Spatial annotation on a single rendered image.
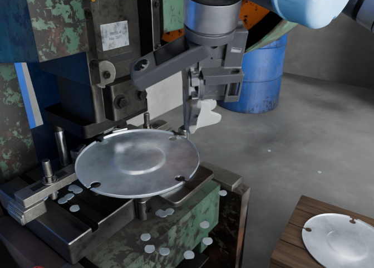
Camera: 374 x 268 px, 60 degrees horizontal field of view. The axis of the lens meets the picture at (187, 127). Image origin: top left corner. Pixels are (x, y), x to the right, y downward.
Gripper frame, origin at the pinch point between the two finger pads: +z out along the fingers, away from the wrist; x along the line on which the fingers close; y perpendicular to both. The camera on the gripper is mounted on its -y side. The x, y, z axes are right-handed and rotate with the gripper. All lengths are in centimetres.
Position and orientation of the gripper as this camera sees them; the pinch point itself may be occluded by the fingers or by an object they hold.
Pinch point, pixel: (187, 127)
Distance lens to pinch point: 58.7
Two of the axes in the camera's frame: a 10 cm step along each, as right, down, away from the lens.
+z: -0.5, 7.0, 7.1
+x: -1.6, -7.1, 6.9
